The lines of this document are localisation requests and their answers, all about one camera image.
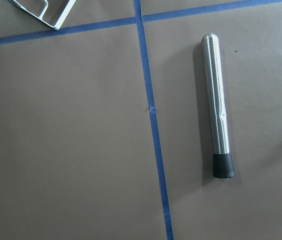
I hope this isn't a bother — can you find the steel muddler black tip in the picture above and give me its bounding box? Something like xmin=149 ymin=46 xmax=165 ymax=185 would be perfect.
xmin=201 ymin=33 xmax=236 ymax=179

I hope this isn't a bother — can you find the white wire cup rack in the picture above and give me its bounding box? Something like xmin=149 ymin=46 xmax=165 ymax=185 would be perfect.
xmin=10 ymin=0 xmax=76 ymax=31

